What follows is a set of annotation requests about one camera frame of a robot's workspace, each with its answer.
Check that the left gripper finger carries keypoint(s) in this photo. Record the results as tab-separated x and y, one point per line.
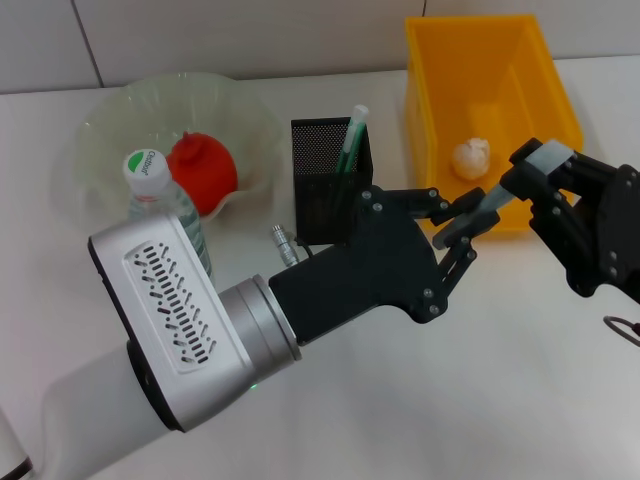
460	250
430	205

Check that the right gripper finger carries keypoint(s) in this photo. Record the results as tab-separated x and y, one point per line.
550	220
590	175

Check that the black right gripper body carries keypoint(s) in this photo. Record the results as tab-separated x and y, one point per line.
620	230

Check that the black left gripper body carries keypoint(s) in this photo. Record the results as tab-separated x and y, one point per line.
370	270

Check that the silver glitter marker pen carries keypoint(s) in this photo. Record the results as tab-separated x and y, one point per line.
550	157

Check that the white paper ball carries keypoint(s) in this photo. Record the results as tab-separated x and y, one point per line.
470	157

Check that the mint green utility knife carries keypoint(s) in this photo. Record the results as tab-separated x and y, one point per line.
352	135

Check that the red-orange toy orange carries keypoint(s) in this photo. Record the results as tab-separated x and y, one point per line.
210	175

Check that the clear water bottle green label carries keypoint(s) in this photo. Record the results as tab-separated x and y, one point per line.
150	170

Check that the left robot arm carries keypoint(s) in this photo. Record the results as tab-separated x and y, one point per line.
75	400

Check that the black mesh pen holder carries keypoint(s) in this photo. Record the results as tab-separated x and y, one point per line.
320	150

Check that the translucent wavy fruit bowl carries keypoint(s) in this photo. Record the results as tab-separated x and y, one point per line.
150	110

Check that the yellow plastic storage bin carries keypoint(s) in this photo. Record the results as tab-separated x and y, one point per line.
475	75

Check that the plain white partition board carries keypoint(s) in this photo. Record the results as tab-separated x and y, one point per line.
35	40
250	35

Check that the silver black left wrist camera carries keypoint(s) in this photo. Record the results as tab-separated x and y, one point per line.
165	310

